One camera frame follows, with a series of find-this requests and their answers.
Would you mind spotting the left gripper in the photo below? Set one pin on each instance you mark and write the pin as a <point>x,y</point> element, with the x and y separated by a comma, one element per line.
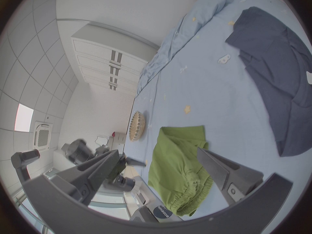
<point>117,173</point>

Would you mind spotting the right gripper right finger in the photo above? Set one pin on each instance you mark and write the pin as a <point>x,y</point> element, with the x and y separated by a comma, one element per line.
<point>229,179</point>

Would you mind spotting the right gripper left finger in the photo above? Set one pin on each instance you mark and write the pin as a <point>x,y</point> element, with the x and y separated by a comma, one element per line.
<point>87,179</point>

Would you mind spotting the green shorts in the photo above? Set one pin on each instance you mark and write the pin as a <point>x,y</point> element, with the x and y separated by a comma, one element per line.
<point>175,164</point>

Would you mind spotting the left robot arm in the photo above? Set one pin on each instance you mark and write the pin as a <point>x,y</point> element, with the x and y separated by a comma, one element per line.
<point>75,151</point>

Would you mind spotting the white chest of drawers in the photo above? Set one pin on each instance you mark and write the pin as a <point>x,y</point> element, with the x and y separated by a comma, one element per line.
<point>119,139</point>

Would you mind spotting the round woven basket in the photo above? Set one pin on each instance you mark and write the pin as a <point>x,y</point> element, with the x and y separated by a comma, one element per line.
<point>137,127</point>

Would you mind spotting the ceiling air conditioner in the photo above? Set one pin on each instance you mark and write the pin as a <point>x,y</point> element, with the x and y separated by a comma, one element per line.
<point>42,136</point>

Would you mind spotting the square ceiling light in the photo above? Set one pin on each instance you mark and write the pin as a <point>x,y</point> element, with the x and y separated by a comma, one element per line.
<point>23,117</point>

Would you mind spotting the dark blue T-shirt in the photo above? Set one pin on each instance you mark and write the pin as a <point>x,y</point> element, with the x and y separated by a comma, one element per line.
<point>273,69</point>

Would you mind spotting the white wardrobe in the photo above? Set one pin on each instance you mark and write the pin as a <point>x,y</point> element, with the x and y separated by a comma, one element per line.
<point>92,50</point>

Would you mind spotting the pale blue quilt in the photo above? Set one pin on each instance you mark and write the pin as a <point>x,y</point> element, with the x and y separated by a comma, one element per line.
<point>185,30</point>

